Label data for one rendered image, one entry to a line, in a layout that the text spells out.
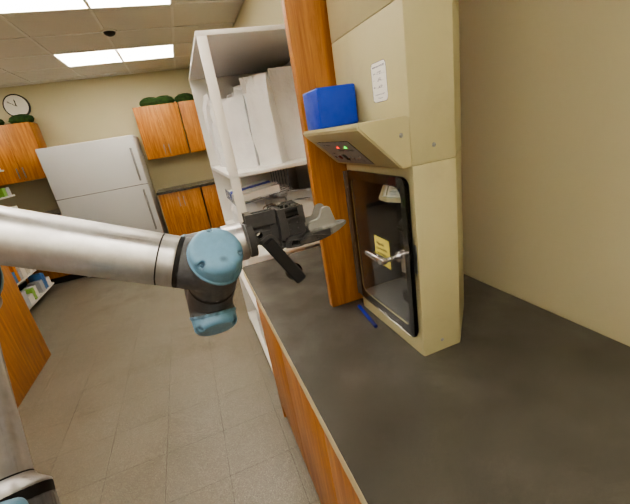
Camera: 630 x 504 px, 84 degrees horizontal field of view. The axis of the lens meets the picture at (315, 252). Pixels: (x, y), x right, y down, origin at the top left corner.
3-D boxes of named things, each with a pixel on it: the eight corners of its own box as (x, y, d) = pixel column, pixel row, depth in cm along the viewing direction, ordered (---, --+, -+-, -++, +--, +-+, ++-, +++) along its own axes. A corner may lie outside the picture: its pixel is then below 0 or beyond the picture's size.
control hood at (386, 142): (345, 161, 101) (340, 125, 98) (413, 166, 72) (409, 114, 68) (308, 169, 98) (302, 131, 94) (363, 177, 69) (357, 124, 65)
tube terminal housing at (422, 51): (426, 284, 124) (412, 36, 98) (502, 325, 95) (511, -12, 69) (363, 305, 117) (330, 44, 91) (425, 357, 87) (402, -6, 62)
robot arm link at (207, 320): (195, 321, 52) (179, 258, 57) (193, 343, 61) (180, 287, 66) (246, 308, 56) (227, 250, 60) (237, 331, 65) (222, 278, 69)
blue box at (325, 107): (341, 125, 95) (337, 89, 92) (359, 122, 86) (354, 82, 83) (307, 130, 92) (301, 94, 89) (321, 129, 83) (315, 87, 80)
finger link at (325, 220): (348, 201, 71) (306, 212, 68) (352, 229, 73) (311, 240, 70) (342, 199, 74) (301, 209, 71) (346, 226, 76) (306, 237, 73)
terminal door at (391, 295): (362, 293, 114) (346, 169, 101) (418, 339, 86) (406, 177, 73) (360, 294, 114) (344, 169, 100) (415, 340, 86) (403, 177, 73)
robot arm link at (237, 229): (232, 269, 65) (227, 257, 73) (256, 262, 67) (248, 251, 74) (222, 231, 63) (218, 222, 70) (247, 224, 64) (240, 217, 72)
